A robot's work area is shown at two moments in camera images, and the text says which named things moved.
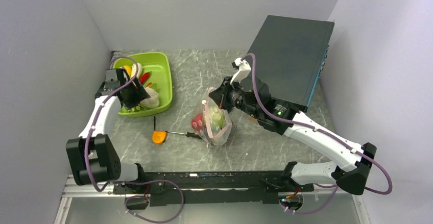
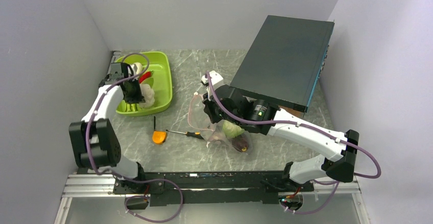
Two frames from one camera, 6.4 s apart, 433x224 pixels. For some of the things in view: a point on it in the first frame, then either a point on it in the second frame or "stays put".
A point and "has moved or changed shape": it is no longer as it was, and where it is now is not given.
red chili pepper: x=144 y=77 stays put
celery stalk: x=134 y=69 stays put
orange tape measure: x=159 y=137 stays put
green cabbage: x=217 y=118 has moved or changed shape
